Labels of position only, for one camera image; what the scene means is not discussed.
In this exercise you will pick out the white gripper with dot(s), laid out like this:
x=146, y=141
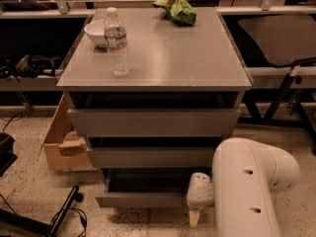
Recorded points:
x=199, y=192

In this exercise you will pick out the grey bottom drawer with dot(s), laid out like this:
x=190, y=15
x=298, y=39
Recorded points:
x=141, y=199

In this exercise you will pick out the grey drawer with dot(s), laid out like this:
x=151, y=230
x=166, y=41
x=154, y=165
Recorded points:
x=149, y=157
x=154, y=123
x=141, y=199

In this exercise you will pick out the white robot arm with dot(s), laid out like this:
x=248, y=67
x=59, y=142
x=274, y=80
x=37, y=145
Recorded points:
x=244, y=174

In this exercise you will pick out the grey drawer cabinet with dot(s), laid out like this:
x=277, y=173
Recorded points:
x=148, y=41

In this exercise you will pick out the grey middle drawer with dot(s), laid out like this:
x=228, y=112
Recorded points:
x=149, y=157

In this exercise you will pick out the grey top drawer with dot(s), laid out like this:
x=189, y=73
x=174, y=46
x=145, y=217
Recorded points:
x=154, y=123

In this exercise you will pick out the cardboard box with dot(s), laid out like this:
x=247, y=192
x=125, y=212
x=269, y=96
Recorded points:
x=64, y=149

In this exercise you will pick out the black box at left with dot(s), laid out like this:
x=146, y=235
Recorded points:
x=7, y=156

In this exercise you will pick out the clear plastic water bottle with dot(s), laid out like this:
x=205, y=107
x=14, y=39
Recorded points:
x=116, y=42

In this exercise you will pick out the green chip bag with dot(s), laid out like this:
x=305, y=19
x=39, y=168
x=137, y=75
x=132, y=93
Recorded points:
x=179, y=11

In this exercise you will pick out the white bowl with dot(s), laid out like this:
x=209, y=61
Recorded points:
x=95, y=32

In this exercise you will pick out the metal shelf frame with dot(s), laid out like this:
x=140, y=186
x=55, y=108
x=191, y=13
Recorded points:
x=29, y=83

